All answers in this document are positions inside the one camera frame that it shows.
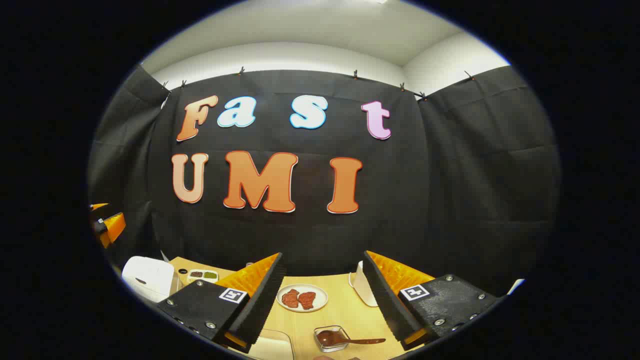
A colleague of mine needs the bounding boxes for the white toaster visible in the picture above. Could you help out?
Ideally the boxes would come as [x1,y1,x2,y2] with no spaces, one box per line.
[348,260,379,308]

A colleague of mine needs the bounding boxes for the clear plastic tray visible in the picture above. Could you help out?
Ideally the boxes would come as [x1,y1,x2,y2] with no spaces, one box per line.
[245,328,295,360]

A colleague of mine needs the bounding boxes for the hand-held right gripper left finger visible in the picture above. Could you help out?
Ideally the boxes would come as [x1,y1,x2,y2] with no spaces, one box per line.
[156,252,288,351]

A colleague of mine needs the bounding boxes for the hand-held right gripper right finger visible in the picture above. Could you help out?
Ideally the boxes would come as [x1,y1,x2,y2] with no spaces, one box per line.
[362,250,501,351]

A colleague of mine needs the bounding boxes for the white rice cooker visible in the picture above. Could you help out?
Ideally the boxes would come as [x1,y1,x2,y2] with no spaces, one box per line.
[121,256,175,304]

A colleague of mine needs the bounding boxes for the white divided bean dish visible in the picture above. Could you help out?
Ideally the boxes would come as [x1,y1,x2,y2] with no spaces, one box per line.
[187,269,220,285]

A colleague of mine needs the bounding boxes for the black backdrop cloth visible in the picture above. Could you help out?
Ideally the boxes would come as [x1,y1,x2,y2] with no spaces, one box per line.
[87,65,562,296]

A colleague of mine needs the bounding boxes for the brown wooden spoon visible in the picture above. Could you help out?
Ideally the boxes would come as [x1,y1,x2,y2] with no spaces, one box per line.
[316,330,387,349]

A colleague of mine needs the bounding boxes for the white round plate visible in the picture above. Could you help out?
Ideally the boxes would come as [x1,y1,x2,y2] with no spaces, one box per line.
[276,284,329,314]

